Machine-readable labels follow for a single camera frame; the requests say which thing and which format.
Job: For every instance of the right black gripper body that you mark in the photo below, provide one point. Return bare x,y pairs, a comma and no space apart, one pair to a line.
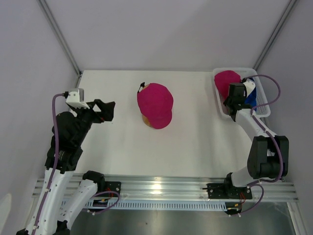
227,102

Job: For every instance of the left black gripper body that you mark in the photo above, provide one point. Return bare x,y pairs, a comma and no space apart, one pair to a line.
85,116

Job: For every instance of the blue cap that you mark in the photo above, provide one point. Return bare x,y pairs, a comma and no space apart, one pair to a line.
251,99

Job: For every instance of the pink cap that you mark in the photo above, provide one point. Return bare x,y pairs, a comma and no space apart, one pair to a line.
163,109
224,79

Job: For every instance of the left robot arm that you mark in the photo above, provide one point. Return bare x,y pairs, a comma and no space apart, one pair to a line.
50,216

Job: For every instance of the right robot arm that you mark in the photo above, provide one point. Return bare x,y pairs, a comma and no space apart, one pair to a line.
268,159

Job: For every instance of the white plastic basket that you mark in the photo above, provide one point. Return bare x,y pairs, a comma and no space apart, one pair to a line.
261,112

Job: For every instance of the wooden hat stand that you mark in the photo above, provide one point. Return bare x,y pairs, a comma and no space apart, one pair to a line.
147,99

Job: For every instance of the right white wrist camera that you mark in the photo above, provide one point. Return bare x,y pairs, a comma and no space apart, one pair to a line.
249,85

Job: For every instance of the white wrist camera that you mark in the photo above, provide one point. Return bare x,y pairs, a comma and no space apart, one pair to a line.
249,85
76,99

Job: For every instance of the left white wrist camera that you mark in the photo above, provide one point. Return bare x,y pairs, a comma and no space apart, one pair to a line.
76,99

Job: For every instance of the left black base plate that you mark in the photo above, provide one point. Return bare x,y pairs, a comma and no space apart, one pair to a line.
113,187

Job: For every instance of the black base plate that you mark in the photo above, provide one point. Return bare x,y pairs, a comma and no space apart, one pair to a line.
113,187
227,191

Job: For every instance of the aluminium mounting rail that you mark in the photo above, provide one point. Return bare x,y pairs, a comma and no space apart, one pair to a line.
147,188

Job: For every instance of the white slotted cable duct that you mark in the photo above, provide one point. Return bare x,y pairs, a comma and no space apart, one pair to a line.
97,205

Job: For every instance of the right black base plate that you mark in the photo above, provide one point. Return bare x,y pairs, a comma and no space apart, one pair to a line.
227,191

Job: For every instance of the right frame post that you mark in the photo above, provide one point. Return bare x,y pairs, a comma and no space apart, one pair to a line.
279,26

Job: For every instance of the frame post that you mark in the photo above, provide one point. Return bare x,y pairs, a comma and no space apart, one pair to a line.
59,35
279,26

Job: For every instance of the left frame post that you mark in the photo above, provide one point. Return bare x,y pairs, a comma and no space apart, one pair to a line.
59,35

